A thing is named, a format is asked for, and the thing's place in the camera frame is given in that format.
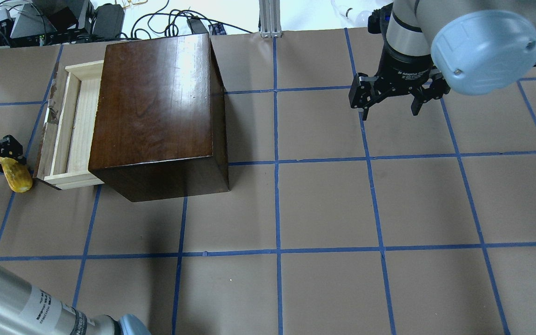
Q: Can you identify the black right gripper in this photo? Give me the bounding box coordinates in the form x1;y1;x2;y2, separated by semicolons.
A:
348;9;451;121

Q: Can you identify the yellow corn cob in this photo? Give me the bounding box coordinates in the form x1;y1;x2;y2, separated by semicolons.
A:
0;157;33;193

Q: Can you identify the wooden drawer with white handle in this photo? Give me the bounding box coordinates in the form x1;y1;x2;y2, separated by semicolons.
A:
33;60;104;189

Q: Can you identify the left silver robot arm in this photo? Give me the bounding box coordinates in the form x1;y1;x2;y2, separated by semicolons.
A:
0;135;149;335

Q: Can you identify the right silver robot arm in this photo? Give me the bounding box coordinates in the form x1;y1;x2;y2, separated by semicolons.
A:
348;0;536;121

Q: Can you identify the dark wooden drawer box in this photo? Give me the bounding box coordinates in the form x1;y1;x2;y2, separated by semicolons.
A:
88;33;230;202

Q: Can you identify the white light bulb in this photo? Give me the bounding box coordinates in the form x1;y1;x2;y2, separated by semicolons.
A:
330;0;374;27

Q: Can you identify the black power adapter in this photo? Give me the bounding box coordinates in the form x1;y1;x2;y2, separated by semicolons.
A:
187;16;210;34

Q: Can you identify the aluminium frame post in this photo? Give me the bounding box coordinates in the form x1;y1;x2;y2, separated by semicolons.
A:
259;0;282;38

